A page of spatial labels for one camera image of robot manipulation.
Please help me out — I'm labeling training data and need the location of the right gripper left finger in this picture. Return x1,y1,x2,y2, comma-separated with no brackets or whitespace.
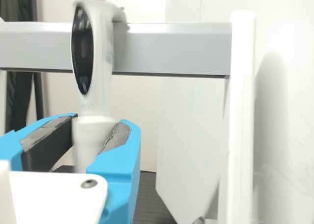
0,113,78,172

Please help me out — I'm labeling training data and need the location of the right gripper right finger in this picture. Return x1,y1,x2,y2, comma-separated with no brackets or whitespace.
85,119,142,224

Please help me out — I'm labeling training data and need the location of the pipette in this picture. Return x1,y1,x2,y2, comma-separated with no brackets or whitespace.
70,0,129,174

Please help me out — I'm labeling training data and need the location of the white pipette stand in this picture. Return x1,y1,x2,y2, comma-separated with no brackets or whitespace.
0,9,259,224

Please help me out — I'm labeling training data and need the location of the white incubator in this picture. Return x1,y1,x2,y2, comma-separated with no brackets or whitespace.
155,0,314,224

